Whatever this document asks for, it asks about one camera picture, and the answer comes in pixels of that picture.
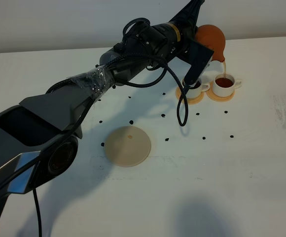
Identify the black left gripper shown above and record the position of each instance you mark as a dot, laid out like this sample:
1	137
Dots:
181	31

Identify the brown clay teapot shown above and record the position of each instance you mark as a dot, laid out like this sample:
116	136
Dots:
213	38

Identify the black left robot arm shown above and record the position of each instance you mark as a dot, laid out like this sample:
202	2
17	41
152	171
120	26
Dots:
39	136

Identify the beige round teapot coaster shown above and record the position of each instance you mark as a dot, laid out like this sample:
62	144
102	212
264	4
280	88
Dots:
127	146

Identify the left orange cup coaster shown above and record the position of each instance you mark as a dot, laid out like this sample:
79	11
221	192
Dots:
191	101

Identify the orange cup coaster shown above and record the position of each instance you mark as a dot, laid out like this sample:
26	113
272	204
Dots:
214	97
191	101

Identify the left white teacup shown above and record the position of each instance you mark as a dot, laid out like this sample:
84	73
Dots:
197	89

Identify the white teacup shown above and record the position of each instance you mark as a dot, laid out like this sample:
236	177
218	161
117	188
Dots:
197	89
224	85

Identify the right white teacup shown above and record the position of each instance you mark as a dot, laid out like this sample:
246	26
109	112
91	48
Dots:
224	85

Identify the right orange cup coaster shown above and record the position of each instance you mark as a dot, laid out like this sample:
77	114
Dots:
214	97

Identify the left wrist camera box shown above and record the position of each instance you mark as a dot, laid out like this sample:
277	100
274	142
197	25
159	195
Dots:
198	56

